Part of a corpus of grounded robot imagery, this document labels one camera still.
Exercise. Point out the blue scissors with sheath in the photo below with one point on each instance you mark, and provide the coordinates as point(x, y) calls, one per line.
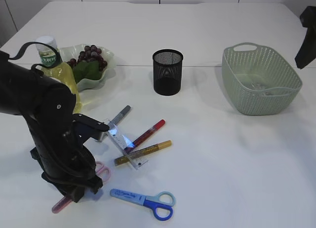
point(152, 202)

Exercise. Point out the clear plastic ruler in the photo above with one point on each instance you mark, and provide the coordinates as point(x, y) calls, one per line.
point(122, 142)

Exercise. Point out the green plastic woven basket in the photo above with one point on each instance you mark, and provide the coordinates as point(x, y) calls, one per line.
point(259, 81)

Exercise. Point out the silver glitter pen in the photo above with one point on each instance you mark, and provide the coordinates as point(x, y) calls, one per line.
point(119, 117)

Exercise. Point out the clear plastic sheet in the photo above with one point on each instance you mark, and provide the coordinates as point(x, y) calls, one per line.
point(257, 86)

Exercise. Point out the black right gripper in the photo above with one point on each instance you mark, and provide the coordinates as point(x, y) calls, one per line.
point(307, 51)

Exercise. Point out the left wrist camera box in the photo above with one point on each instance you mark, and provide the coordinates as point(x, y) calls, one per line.
point(85, 127)

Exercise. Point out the gold glitter pen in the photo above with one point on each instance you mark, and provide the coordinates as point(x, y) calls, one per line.
point(143, 152)

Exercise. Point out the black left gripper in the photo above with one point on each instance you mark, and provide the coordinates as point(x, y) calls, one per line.
point(65, 161)

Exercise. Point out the yellow tea bottle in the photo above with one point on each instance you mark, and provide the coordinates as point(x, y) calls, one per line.
point(62, 72)

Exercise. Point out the pink scissors with sheath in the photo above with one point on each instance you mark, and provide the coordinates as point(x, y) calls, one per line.
point(101, 170)

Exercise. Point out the red glitter pen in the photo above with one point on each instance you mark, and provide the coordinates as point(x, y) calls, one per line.
point(137, 142)

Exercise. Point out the black mesh pen holder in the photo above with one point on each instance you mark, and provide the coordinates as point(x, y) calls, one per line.
point(167, 71)

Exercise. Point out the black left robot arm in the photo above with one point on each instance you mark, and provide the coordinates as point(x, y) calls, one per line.
point(43, 102)

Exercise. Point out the purple grape bunch with leaves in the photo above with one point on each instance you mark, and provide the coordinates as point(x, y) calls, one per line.
point(89, 64)

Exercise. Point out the green wavy glass plate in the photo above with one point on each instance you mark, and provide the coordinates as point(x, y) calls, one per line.
point(73, 52)

